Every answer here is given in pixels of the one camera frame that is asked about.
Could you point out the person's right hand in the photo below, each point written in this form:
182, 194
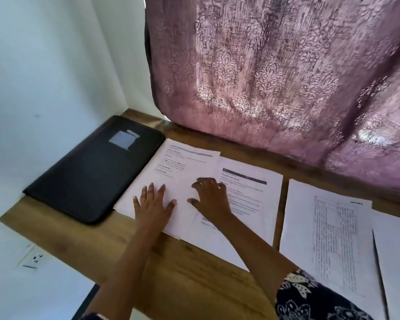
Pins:
212, 202

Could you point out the person's left hand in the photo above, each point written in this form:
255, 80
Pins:
153, 211

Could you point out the grey-header text paper pile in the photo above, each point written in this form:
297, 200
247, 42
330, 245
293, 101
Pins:
173, 170

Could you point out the dark-header text paper pile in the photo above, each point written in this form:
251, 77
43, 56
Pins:
260, 196

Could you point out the black folder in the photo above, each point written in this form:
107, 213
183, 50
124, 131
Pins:
86, 173

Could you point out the table-print paper pile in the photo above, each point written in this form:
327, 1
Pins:
330, 243

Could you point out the person's right forearm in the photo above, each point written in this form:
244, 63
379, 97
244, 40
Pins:
257, 253

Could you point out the person's left forearm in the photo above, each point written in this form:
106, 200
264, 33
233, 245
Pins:
123, 276

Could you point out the black table leg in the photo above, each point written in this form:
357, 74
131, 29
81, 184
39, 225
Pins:
85, 303

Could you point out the pink patterned curtain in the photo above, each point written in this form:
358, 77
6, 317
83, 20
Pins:
293, 70

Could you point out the white curtain lining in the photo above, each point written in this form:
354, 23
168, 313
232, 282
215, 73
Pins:
123, 50

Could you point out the white wall socket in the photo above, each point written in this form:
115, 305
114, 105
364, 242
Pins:
33, 258

